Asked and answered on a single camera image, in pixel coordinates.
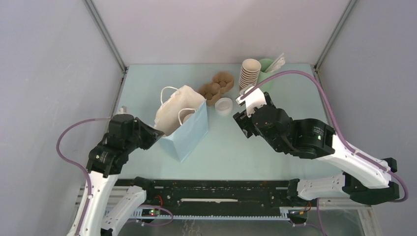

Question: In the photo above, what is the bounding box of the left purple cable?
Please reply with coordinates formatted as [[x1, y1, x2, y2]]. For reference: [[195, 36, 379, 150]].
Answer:
[[56, 118, 113, 236]]

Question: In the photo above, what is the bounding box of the white paper bag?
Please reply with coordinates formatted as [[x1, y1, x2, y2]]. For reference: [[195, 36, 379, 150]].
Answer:
[[154, 85, 209, 162]]

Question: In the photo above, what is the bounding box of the stack of paper cups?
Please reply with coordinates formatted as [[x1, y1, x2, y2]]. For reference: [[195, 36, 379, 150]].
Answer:
[[239, 59, 262, 90]]

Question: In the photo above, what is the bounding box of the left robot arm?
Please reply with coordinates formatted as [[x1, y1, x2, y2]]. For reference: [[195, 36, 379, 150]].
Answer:
[[68, 114, 164, 236]]

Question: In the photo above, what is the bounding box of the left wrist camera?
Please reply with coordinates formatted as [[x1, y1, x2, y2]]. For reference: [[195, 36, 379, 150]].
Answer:
[[117, 106, 129, 115]]

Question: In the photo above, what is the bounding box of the purple cable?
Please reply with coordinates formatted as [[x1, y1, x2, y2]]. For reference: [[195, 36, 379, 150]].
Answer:
[[241, 70, 409, 236], [56, 118, 113, 236]]

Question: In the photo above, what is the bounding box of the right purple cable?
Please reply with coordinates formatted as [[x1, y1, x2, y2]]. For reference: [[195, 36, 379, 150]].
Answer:
[[241, 70, 409, 236]]

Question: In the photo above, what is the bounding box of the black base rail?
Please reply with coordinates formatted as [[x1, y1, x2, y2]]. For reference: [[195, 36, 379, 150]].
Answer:
[[76, 178, 372, 222]]

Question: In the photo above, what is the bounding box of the green holder cup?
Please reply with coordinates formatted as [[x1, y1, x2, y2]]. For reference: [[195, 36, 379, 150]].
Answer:
[[257, 59, 274, 92]]

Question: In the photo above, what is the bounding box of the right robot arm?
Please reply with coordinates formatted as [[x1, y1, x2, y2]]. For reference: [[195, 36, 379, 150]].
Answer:
[[233, 89, 400, 206]]

